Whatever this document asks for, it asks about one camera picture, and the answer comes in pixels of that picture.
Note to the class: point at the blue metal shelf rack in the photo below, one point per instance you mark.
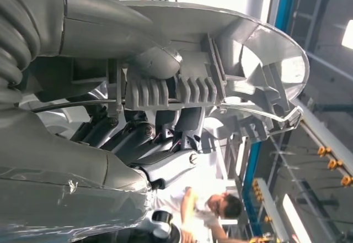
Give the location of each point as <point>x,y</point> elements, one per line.
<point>287,0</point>

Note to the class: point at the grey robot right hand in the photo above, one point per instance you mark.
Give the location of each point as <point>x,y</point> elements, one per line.
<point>55,182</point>

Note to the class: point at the ceiling light panel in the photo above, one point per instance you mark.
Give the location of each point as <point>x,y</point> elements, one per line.
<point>295,219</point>
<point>348,34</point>

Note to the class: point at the person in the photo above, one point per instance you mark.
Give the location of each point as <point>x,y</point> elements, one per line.
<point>204,182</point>

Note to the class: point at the grey rail with yellow rollers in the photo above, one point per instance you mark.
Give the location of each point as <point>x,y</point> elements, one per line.
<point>271,208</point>
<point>322,135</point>

